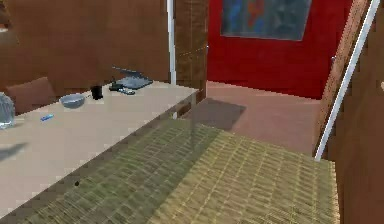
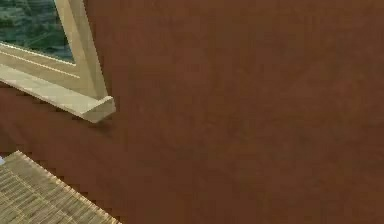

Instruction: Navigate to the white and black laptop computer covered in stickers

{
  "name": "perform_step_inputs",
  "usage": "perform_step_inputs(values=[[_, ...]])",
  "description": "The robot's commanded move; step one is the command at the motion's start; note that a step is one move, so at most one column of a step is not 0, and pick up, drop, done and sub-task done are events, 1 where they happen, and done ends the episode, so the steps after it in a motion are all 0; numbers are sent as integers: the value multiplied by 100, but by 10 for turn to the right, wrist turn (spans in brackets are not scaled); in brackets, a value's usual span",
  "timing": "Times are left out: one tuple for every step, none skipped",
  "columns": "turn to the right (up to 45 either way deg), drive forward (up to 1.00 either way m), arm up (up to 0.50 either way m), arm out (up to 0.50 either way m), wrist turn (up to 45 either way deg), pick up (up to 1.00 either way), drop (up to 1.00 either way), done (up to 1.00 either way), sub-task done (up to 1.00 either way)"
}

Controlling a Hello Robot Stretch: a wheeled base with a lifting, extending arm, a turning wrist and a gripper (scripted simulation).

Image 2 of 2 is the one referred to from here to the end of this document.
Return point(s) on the cream framed window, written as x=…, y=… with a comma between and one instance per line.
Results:
x=50, y=83

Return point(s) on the tan woven table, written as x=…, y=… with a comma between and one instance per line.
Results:
x=36, y=196

